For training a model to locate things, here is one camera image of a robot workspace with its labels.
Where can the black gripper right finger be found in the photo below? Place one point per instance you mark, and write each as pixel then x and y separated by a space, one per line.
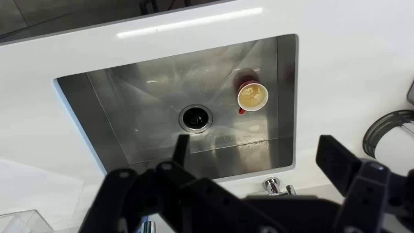
pixel 371 189

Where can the sink drain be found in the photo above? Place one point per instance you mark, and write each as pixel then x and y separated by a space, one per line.
pixel 196 118

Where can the clear plastic container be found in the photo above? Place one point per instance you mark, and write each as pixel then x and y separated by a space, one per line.
pixel 24 222

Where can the tall chrome kitchen faucet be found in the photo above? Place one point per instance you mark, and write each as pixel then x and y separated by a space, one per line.
pixel 274 188

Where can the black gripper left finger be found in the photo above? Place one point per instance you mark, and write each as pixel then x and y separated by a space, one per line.
pixel 187 204

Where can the stainless steel sink basin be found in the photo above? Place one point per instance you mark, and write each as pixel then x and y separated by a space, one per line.
pixel 130 114

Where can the red paper cup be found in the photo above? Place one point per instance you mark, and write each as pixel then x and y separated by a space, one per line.
pixel 252 95

